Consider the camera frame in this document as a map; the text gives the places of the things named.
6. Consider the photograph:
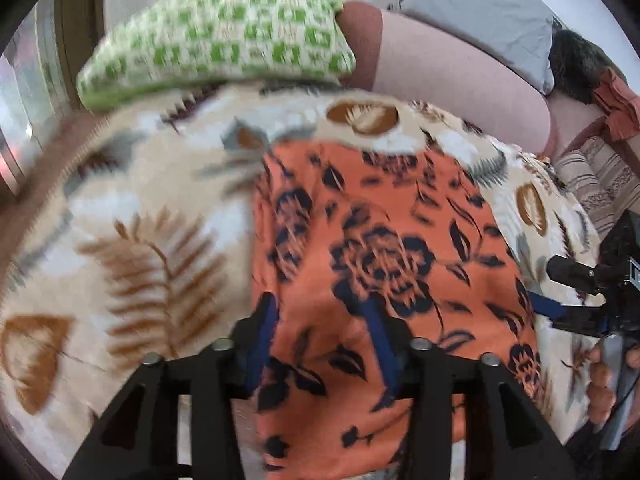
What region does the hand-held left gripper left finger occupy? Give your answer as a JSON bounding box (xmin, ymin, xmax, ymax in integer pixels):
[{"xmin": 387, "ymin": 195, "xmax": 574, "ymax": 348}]
[{"xmin": 62, "ymin": 290, "xmax": 281, "ymax": 480}]

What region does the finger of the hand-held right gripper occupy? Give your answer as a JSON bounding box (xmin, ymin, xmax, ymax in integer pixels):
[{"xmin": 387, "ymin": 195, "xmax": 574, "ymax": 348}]
[
  {"xmin": 527, "ymin": 292, "xmax": 608, "ymax": 337},
  {"xmin": 546, "ymin": 255, "xmax": 607, "ymax": 295}
]

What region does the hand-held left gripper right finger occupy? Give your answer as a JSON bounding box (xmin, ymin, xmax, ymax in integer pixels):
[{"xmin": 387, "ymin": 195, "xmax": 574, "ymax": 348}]
[{"xmin": 362, "ymin": 295, "xmax": 576, "ymax": 480}]

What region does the orange floral cloth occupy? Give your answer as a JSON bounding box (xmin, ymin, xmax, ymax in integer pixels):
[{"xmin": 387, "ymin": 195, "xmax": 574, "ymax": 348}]
[{"xmin": 250, "ymin": 137, "xmax": 553, "ymax": 473}]

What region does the person's right hand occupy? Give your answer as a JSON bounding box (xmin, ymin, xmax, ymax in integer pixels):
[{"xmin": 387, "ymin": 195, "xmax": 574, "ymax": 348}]
[{"xmin": 585, "ymin": 344, "xmax": 640, "ymax": 428}]

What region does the striped beige cloth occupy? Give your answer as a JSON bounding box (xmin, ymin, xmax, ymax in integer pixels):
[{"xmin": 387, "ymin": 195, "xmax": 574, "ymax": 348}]
[{"xmin": 552, "ymin": 135, "xmax": 640, "ymax": 241}]

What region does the rust brown cloth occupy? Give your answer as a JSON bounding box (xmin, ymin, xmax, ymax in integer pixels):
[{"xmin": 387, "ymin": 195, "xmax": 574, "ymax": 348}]
[{"xmin": 592, "ymin": 67, "xmax": 640, "ymax": 143}]

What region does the beige leaf-print blanket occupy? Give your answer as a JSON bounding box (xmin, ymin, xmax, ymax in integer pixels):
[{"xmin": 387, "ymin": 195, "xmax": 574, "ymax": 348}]
[{"xmin": 0, "ymin": 82, "xmax": 608, "ymax": 480}]

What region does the dark furry cloth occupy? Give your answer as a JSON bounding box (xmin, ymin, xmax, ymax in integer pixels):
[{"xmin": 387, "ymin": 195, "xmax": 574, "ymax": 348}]
[{"xmin": 547, "ymin": 27, "xmax": 628, "ymax": 106}]

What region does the pink bolster pillow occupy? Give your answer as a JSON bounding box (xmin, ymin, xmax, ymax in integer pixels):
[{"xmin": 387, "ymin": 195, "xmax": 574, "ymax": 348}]
[{"xmin": 337, "ymin": 0, "xmax": 561, "ymax": 156}]

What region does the grey pillow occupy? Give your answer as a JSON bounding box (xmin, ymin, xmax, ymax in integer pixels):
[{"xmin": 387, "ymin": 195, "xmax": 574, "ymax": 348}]
[{"xmin": 387, "ymin": 0, "xmax": 556, "ymax": 96}]

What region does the green checkered pillow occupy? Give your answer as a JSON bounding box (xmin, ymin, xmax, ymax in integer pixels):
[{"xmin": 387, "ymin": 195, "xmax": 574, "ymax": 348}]
[{"xmin": 77, "ymin": 0, "xmax": 357, "ymax": 113}]

